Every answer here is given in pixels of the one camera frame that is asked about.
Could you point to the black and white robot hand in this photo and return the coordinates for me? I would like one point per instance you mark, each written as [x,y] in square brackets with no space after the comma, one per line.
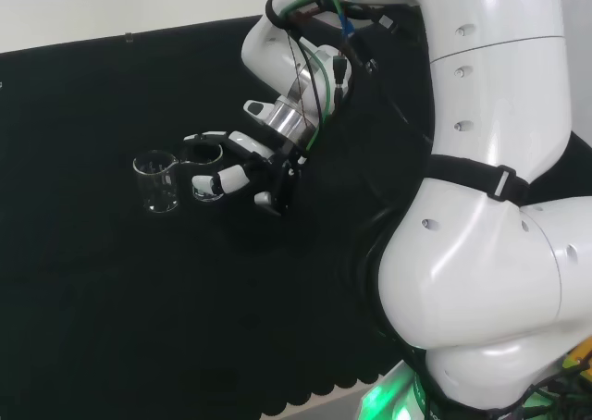
[273,179]

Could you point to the clear glass beaker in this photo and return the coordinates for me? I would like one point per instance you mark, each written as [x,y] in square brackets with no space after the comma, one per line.
[203,161]
[155,184]

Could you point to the black bench cloth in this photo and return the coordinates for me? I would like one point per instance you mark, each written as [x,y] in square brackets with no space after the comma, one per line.
[139,300]

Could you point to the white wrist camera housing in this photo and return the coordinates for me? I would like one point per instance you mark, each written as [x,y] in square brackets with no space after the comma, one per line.
[256,110]

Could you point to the clear cloth clip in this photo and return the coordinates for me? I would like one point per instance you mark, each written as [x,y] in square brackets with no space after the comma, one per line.
[128,37]

